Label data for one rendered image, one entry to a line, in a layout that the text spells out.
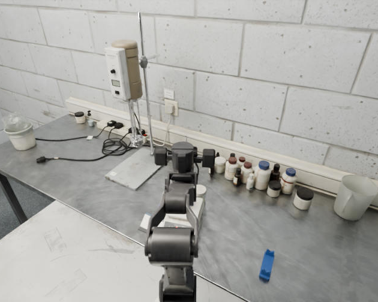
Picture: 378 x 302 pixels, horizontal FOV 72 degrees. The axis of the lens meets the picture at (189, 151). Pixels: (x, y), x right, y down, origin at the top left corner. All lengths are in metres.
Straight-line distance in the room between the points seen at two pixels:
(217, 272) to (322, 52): 0.88
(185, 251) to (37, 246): 0.81
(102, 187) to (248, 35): 0.93
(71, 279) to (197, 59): 1.03
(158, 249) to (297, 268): 0.69
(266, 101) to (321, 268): 0.69
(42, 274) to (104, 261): 0.20
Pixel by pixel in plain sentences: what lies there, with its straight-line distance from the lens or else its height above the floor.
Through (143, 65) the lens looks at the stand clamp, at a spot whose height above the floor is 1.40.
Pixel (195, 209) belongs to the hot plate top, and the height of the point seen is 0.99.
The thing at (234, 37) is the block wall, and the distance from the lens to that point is 1.21.
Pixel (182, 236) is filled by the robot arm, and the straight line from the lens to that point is 0.42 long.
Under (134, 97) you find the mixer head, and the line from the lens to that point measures 1.15.
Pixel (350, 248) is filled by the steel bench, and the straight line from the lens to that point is 1.16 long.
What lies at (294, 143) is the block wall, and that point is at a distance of 1.28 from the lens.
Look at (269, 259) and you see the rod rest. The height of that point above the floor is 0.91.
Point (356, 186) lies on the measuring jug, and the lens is 1.29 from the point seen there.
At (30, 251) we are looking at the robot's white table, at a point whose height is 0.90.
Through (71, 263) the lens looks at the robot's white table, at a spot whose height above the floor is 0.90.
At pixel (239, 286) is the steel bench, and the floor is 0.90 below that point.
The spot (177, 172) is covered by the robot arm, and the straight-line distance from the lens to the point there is 0.67.
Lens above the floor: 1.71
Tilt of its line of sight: 33 degrees down
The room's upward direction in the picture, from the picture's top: straight up
